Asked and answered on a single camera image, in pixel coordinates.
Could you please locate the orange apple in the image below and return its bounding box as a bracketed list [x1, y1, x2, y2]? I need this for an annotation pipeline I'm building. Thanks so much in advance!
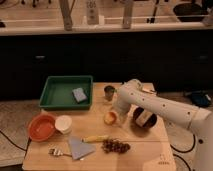
[104, 112, 117, 125]

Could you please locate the white paper cup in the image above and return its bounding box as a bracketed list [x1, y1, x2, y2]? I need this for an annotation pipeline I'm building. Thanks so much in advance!
[55, 115, 72, 134]

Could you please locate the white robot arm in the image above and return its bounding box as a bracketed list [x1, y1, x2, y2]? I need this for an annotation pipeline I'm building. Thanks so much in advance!
[113, 79, 213, 171]

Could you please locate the small metal cup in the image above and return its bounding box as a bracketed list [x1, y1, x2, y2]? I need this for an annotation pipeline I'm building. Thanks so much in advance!
[104, 85, 115, 101]

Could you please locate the tan block in bowl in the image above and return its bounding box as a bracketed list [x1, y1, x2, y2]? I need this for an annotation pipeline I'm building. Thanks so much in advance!
[135, 110, 152, 127]

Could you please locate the bunch of brown grapes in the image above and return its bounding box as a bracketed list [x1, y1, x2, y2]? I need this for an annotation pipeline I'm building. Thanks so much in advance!
[102, 139, 131, 154]

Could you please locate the black bowl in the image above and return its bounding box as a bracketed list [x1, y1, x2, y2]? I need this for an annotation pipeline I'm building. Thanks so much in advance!
[133, 107, 157, 129]

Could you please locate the wooden table board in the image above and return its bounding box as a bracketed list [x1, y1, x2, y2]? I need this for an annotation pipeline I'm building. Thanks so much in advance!
[23, 83, 176, 171]

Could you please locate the grey blue sponge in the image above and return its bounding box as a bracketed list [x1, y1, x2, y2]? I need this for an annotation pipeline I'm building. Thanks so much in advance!
[72, 88, 87, 103]

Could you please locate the grey blue cloth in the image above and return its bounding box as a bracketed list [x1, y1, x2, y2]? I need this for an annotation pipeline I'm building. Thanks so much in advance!
[68, 136, 96, 160]

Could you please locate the green plastic tray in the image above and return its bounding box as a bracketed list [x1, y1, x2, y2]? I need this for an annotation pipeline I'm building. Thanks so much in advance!
[39, 75, 93, 110]

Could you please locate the metal fork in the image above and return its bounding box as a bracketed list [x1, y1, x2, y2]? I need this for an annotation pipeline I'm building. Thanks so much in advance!
[49, 148, 65, 157]

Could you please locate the orange bowl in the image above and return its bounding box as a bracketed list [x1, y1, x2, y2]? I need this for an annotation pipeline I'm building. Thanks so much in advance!
[28, 114, 56, 142]

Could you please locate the yellow handled knife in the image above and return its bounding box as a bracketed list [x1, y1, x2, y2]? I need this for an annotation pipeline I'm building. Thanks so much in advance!
[82, 135, 115, 143]

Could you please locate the white handled utensil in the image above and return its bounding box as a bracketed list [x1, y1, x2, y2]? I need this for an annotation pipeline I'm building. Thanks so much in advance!
[142, 88, 156, 95]

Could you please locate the black cable right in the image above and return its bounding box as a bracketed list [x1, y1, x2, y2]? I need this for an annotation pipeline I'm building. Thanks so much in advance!
[169, 133, 196, 171]

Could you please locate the black cable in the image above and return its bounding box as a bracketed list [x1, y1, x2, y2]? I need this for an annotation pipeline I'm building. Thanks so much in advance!
[0, 129, 31, 158]
[169, 133, 196, 171]

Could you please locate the black cable left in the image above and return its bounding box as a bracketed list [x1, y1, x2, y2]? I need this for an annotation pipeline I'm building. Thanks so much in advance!
[0, 129, 31, 158]

